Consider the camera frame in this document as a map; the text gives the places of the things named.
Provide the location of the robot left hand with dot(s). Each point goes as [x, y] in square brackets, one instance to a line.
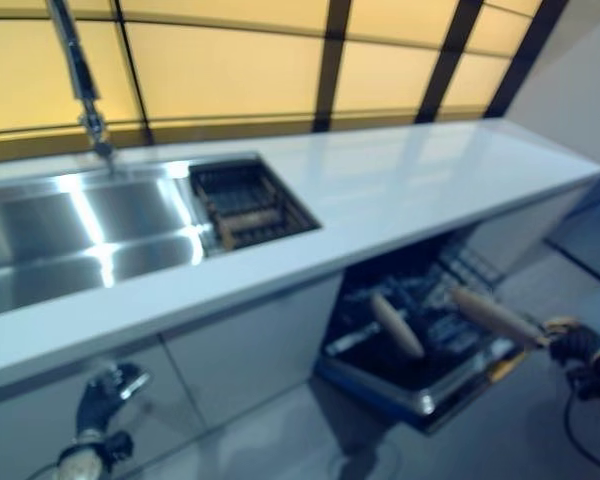
[97, 400]

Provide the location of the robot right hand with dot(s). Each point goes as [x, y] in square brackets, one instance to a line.
[577, 342]

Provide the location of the cream ceramic plate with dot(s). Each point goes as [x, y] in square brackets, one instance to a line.
[500, 317]
[397, 325]

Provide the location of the grey cabinet door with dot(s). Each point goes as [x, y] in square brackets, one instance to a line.
[530, 230]
[45, 415]
[255, 350]

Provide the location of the stainless steel sink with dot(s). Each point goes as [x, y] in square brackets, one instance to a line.
[80, 225]

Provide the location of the chrome gooseneck kitchen faucet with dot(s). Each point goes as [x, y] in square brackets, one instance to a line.
[82, 85]

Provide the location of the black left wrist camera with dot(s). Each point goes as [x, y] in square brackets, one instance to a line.
[117, 446]

